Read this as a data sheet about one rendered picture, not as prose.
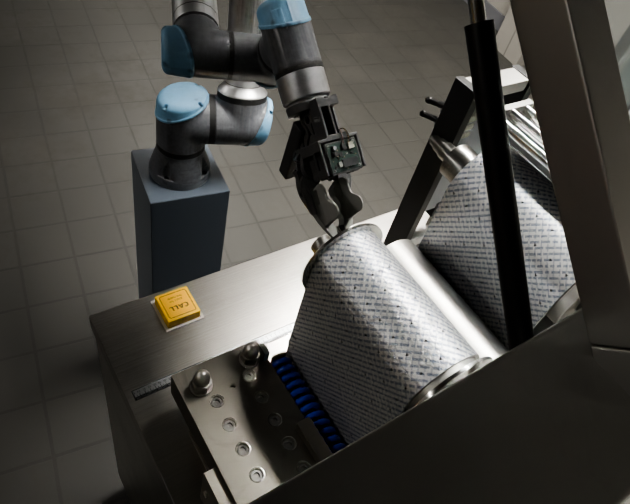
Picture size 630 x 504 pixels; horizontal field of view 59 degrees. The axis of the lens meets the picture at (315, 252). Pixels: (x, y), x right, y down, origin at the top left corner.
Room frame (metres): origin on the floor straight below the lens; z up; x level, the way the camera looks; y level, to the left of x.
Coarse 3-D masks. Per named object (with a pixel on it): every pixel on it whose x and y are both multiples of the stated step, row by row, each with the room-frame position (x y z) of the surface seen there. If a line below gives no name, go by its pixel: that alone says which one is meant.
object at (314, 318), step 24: (312, 288) 0.53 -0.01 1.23; (312, 312) 0.52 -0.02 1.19; (312, 336) 0.51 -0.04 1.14; (336, 336) 0.48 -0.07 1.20; (312, 360) 0.49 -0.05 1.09; (336, 360) 0.46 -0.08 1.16; (360, 360) 0.44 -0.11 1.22; (336, 384) 0.45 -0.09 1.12; (360, 384) 0.42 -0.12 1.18; (384, 384) 0.40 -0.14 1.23; (336, 408) 0.44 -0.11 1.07; (360, 408) 0.41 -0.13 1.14; (384, 408) 0.39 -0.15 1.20; (360, 432) 0.40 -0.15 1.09
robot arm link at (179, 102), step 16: (160, 96) 1.02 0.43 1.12; (176, 96) 1.03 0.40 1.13; (192, 96) 1.04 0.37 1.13; (208, 96) 1.06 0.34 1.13; (160, 112) 0.99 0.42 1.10; (176, 112) 0.98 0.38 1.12; (192, 112) 1.00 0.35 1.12; (208, 112) 1.03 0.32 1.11; (160, 128) 0.99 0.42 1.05; (176, 128) 0.98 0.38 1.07; (192, 128) 1.00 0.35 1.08; (208, 128) 1.01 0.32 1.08; (160, 144) 0.99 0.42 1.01; (176, 144) 0.98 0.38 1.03; (192, 144) 1.00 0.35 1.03
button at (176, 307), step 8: (184, 288) 0.67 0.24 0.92; (160, 296) 0.64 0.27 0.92; (168, 296) 0.64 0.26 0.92; (176, 296) 0.65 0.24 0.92; (184, 296) 0.66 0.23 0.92; (160, 304) 0.62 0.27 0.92; (168, 304) 0.63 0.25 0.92; (176, 304) 0.63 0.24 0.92; (184, 304) 0.64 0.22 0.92; (192, 304) 0.64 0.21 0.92; (160, 312) 0.61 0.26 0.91; (168, 312) 0.61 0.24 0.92; (176, 312) 0.61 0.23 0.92; (184, 312) 0.62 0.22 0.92; (192, 312) 0.62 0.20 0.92; (168, 320) 0.59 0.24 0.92; (176, 320) 0.60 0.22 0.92; (184, 320) 0.61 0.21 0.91
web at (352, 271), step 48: (480, 192) 0.68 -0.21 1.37; (528, 192) 0.67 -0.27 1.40; (432, 240) 0.70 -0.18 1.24; (480, 240) 0.64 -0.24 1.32; (528, 240) 0.61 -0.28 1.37; (336, 288) 0.50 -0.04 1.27; (384, 288) 0.50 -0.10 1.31; (480, 288) 0.61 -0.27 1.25; (528, 288) 0.57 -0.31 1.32; (384, 336) 0.44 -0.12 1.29; (432, 336) 0.44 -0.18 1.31
